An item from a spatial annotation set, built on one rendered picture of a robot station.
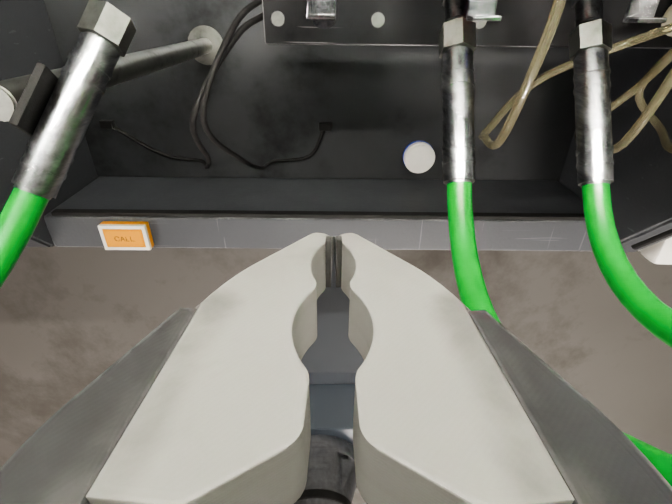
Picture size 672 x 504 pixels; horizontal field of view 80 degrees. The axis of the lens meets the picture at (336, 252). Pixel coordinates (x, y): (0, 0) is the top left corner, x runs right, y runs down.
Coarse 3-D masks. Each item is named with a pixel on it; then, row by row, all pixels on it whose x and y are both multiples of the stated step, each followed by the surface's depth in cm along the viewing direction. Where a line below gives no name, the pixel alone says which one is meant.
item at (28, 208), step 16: (16, 192) 18; (16, 208) 18; (32, 208) 18; (0, 224) 18; (16, 224) 18; (32, 224) 18; (0, 240) 18; (16, 240) 18; (0, 256) 18; (16, 256) 18; (0, 272) 18
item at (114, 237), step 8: (144, 224) 43; (104, 232) 43; (112, 232) 43; (120, 232) 43; (128, 232) 43; (136, 232) 43; (112, 240) 44; (120, 240) 44; (128, 240) 44; (136, 240) 44; (152, 240) 45
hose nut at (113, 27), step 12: (96, 0) 19; (84, 12) 19; (96, 12) 19; (108, 12) 19; (120, 12) 19; (84, 24) 19; (96, 24) 19; (108, 24) 19; (120, 24) 19; (132, 24) 20; (108, 36) 19; (120, 36) 19; (132, 36) 20; (120, 48) 20
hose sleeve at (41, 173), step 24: (96, 48) 19; (72, 72) 18; (96, 72) 19; (72, 96) 18; (96, 96) 19; (48, 120) 18; (72, 120) 19; (48, 144) 18; (72, 144) 19; (24, 168) 18; (48, 168) 18; (48, 192) 19
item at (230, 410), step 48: (240, 288) 9; (288, 288) 9; (192, 336) 8; (240, 336) 8; (288, 336) 8; (192, 384) 7; (240, 384) 7; (288, 384) 7; (144, 432) 6; (192, 432) 6; (240, 432) 6; (288, 432) 6; (96, 480) 5; (144, 480) 5; (192, 480) 5; (240, 480) 6; (288, 480) 6
